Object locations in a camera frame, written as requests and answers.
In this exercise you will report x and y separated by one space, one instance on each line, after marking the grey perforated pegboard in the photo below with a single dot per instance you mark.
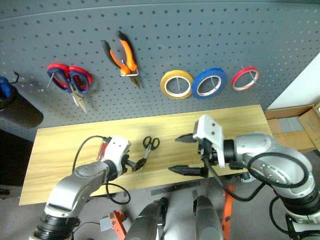
175 30

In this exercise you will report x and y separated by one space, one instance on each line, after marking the blue object in container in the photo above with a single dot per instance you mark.
4 86

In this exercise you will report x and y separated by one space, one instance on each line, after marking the red and blue scissors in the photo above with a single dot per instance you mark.
75 75

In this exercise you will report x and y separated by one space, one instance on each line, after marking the silver loop pegboard hook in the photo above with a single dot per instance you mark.
130 73

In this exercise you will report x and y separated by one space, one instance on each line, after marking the orange metal table leg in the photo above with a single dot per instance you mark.
117 225
228 210

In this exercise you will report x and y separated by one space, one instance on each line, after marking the silver straight pegboard hook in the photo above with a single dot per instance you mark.
178 85
50 81
213 82
250 73

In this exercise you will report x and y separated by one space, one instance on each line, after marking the blue tape roll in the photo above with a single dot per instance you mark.
197 83

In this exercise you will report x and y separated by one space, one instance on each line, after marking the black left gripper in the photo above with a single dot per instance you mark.
127 163

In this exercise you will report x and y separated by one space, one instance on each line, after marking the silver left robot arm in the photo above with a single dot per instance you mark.
75 185

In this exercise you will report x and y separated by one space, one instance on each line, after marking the small black pegboard hook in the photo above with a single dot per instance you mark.
16 76

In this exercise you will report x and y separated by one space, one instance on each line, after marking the black cylinder container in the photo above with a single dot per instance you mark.
20 112

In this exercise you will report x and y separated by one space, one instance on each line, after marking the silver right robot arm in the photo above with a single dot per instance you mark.
275 160

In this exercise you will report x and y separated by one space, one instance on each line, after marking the yellow tape roll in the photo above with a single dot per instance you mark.
164 82

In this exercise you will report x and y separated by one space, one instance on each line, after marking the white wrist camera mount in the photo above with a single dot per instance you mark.
116 150
210 132

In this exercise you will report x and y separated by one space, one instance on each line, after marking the brown cardboard box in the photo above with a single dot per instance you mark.
287 140

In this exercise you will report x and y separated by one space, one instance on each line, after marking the orange and black pliers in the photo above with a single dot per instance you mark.
128 56

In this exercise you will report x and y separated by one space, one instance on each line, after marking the red tape roll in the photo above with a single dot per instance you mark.
236 77

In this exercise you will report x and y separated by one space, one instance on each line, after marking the black scissors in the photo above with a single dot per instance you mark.
148 150

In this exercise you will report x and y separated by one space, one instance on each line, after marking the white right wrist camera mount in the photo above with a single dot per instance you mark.
210 132

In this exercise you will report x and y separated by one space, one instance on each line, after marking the dark grey rounded shell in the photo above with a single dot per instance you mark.
207 217
147 220

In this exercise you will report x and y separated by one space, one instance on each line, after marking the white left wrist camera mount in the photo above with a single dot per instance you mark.
116 150

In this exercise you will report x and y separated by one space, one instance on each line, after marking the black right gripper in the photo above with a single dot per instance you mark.
208 157

